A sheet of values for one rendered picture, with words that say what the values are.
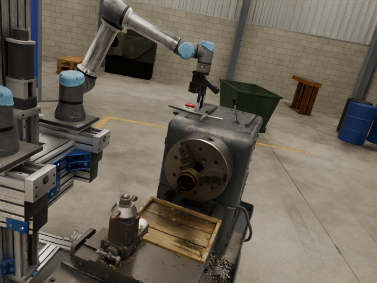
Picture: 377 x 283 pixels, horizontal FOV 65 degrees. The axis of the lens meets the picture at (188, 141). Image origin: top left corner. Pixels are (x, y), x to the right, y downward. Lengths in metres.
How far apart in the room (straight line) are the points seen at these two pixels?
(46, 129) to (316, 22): 11.12
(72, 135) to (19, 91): 0.34
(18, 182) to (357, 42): 12.24
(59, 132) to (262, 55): 10.34
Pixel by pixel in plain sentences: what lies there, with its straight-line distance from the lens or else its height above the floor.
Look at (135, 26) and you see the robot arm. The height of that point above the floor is 1.66.
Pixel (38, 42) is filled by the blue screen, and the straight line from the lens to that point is 6.07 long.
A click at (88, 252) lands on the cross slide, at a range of 1.06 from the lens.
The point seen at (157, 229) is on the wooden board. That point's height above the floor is 0.88.
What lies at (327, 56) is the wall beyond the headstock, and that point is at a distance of 12.25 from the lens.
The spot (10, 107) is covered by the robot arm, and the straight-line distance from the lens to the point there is 1.19.
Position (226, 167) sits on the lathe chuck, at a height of 1.14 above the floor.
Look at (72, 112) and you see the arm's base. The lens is 1.58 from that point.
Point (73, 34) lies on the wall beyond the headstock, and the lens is 12.13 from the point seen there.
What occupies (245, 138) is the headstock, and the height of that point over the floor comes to 1.24.
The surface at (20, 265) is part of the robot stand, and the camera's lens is 1.82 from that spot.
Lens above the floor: 1.67
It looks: 20 degrees down
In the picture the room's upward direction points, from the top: 11 degrees clockwise
